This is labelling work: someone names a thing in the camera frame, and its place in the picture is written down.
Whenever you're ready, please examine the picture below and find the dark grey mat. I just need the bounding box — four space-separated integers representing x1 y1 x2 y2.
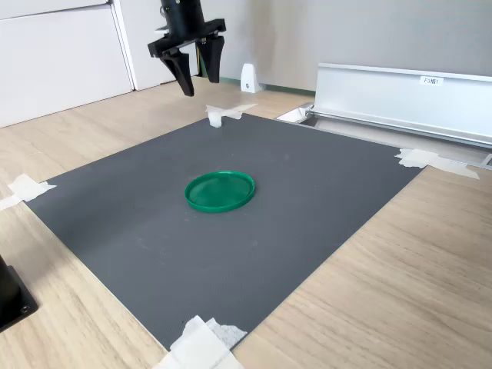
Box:
25 112 430 353

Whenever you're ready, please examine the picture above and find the round green lid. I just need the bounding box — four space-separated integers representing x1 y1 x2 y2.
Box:
184 170 257 214

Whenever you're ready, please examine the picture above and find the small white bracket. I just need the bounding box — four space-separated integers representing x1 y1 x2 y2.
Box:
240 62 262 94

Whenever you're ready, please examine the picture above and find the black robot foot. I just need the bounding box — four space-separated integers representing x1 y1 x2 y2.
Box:
0 253 40 334

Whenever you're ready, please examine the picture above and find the white tape strip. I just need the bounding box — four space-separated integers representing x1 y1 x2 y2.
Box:
204 102 260 122
394 148 481 181
0 172 58 211
153 314 249 369

